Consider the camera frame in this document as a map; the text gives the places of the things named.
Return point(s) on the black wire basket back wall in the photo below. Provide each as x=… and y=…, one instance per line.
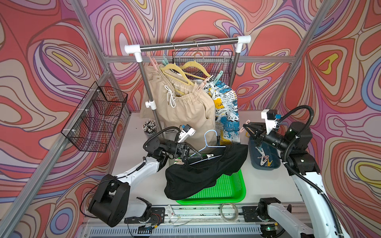
x=213, y=61

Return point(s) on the yellow hanger behind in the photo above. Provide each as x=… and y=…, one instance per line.
x=173, y=71

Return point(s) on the black wire basket wall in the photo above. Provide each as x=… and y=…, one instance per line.
x=99, y=113
x=213, y=61

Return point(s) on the light blue wire hanger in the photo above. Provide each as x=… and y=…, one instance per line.
x=206, y=153

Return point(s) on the yellow hanger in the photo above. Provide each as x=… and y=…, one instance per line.
x=173, y=71
x=196, y=65

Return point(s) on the beige shorts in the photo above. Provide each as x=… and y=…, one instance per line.
x=178, y=104

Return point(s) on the yellow hanger front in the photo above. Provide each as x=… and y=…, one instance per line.
x=196, y=65

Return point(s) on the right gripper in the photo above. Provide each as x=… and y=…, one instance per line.
x=258, y=137

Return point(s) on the green clothespin near rack top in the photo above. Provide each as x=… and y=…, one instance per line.
x=165, y=60

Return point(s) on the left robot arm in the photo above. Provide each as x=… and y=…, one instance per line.
x=111, y=201

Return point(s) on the dark teal clothespin bin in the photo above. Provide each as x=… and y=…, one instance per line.
x=263, y=157

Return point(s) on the cup of pens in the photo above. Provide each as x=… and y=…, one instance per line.
x=149, y=127

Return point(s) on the pink clothespin on beige shorts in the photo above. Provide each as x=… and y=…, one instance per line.
x=200, y=86

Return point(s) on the clothes rack with steel bar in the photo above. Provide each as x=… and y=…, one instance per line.
x=137, y=51

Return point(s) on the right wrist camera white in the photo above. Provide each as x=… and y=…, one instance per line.
x=271, y=118

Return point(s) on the green plastic basket tray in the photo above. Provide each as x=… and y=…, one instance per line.
x=228, y=189

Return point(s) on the green clothespin on printed shorts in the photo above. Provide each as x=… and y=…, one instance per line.
x=217, y=78

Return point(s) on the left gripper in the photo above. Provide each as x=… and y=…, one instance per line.
x=181, y=151

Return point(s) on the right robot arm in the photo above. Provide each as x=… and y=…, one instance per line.
x=305, y=172

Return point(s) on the printed white blue yellow shorts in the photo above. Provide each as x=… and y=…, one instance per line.
x=227, y=121

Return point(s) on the black wire basket left wall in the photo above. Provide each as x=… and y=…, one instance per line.
x=99, y=113

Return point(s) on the clear tape roll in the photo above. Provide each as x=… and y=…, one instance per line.
x=229, y=212

